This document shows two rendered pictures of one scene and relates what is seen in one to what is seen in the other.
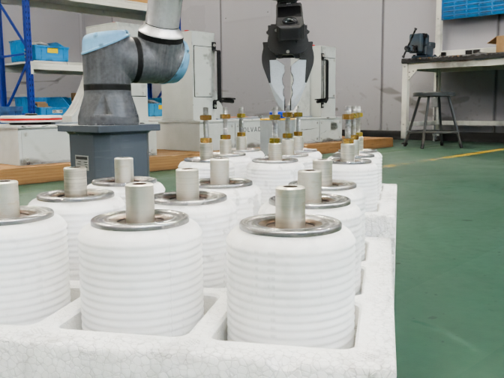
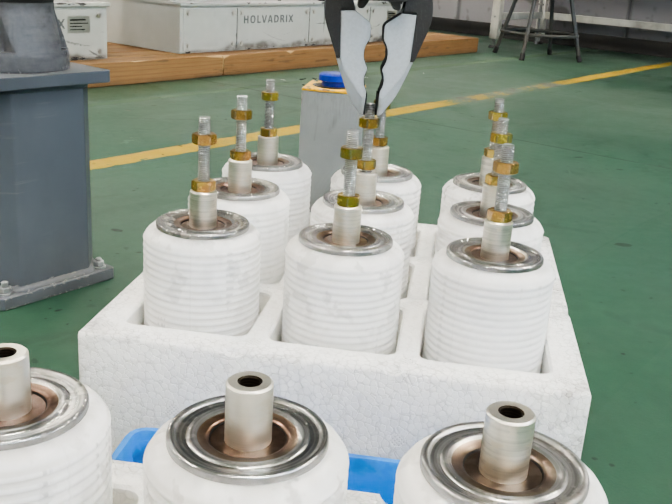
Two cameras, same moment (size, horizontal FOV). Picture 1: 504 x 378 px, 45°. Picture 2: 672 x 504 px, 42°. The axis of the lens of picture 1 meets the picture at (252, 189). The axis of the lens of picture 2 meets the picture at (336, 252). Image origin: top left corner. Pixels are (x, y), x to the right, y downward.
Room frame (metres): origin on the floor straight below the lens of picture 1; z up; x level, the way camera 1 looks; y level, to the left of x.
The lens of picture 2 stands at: (0.34, 0.04, 0.47)
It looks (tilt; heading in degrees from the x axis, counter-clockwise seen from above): 19 degrees down; 354
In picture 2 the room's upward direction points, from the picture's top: 4 degrees clockwise
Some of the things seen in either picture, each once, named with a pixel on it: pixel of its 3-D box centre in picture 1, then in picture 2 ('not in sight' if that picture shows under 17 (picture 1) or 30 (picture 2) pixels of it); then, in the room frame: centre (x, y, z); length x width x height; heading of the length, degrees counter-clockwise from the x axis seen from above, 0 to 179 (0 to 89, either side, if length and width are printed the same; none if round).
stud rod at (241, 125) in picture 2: (225, 127); (241, 136); (1.14, 0.05, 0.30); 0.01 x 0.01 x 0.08
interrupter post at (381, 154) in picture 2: (298, 144); (377, 161); (1.23, -0.09, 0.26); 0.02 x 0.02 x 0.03
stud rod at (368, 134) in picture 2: (287, 125); (367, 144); (1.12, -0.07, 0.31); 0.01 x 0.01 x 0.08
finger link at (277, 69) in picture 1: (277, 85); (351, 58); (1.14, -0.05, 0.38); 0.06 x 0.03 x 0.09; 178
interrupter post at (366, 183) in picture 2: (287, 148); (364, 188); (1.12, -0.07, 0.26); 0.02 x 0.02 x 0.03
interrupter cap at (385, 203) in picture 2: (287, 155); (363, 202); (1.12, -0.07, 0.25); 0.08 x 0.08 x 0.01
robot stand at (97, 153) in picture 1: (111, 183); (16, 175); (1.55, 0.36, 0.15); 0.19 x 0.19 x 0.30; 47
